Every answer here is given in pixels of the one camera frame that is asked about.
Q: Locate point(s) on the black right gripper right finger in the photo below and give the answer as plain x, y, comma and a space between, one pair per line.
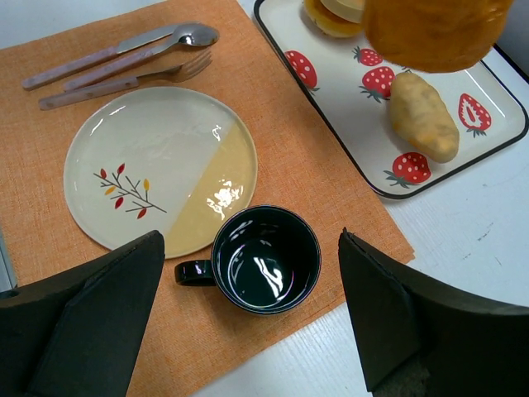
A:
417, 336

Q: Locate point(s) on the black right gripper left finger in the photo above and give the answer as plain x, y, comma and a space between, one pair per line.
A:
78, 333

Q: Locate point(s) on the oblong yellow bread roll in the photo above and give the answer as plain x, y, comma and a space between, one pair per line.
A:
420, 117

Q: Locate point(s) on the sandwich bagel bread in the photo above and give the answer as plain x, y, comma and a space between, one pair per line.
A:
330, 23

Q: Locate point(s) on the dark green mug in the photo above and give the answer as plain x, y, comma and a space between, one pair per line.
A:
265, 260

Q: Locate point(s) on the cream and yellow plate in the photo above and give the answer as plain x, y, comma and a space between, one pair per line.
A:
164, 158

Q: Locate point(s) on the strawberry pattern white tray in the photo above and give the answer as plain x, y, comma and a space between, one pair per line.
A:
349, 84

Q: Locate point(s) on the pink handled knife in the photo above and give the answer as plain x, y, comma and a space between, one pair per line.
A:
96, 58

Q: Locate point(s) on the pink handled fork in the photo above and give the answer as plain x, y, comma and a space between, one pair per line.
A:
177, 74

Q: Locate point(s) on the pink handled spoon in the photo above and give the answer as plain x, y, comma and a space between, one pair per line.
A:
190, 34

